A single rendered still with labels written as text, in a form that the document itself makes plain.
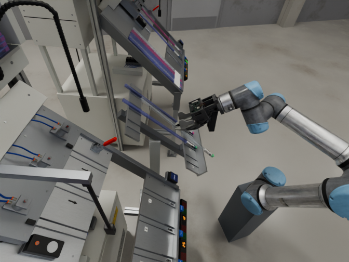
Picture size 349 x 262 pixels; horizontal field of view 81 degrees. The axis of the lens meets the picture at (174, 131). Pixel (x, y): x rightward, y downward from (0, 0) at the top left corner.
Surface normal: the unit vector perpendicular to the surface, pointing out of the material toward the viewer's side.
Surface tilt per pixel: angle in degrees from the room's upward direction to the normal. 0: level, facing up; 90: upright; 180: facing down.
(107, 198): 0
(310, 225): 0
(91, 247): 0
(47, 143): 44
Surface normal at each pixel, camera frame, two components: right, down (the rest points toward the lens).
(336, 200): -0.68, 0.42
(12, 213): 0.74, -0.43
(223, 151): 0.07, -0.68
